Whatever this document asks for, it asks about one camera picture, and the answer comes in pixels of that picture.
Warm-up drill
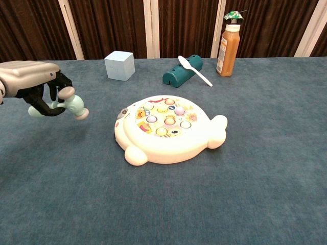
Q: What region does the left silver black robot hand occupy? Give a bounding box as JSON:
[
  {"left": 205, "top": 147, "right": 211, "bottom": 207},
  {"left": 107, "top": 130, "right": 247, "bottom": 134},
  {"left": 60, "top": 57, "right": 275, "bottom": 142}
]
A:
[{"left": 0, "top": 60, "right": 74, "bottom": 117}]

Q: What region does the mint green toy hammer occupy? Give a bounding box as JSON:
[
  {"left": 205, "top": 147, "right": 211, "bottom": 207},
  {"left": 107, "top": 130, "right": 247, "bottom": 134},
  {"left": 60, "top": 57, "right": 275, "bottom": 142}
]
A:
[{"left": 28, "top": 86, "right": 89, "bottom": 121}]

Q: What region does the white fish-shaped whack-a-mole toy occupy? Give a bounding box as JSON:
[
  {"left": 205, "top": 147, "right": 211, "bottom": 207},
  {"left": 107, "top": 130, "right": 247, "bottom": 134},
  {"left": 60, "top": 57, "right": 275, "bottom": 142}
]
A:
[{"left": 113, "top": 94, "right": 228, "bottom": 167}]

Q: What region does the light blue cube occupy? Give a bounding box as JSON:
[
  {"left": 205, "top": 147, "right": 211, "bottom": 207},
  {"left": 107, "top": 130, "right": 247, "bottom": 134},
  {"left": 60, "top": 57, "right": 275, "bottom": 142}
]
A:
[{"left": 104, "top": 51, "right": 135, "bottom": 82}]

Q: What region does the dark brown pleated curtain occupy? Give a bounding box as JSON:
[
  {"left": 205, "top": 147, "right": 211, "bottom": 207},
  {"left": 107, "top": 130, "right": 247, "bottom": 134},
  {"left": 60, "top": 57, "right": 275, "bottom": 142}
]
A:
[{"left": 0, "top": 0, "right": 327, "bottom": 63}]

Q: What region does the blue felt table cover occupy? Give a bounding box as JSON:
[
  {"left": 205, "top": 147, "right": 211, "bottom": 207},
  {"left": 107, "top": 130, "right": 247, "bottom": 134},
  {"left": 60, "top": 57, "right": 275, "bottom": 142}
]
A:
[{"left": 0, "top": 56, "right": 327, "bottom": 245}]

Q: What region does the teal half-cylinder block with holes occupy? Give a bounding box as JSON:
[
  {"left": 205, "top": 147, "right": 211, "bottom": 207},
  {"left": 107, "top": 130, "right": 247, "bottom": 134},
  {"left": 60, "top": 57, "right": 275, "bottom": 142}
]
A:
[{"left": 162, "top": 54, "right": 204, "bottom": 89}]

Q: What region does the white plastic spoon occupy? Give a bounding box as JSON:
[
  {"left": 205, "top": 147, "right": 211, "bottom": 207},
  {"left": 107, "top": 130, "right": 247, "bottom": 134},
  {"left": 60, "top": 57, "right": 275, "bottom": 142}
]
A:
[{"left": 177, "top": 55, "right": 214, "bottom": 88}]

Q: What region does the orange juice bottle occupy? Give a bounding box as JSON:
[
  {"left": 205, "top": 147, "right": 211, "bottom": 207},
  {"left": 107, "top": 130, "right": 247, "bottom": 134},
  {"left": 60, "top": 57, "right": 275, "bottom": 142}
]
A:
[{"left": 216, "top": 23, "right": 241, "bottom": 78}]

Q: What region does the crumpled green foil wrapper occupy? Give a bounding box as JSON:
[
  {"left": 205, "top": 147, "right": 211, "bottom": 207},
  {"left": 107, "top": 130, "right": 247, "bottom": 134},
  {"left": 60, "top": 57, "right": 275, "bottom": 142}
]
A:
[{"left": 223, "top": 10, "right": 247, "bottom": 26}]

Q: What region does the white frame post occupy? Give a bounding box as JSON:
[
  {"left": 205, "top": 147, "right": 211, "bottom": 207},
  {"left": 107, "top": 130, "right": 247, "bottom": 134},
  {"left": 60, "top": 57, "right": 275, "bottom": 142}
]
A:
[
  {"left": 293, "top": 0, "right": 327, "bottom": 58},
  {"left": 57, "top": 0, "right": 85, "bottom": 61},
  {"left": 210, "top": 0, "right": 227, "bottom": 59},
  {"left": 143, "top": 0, "right": 160, "bottom": 59}
]

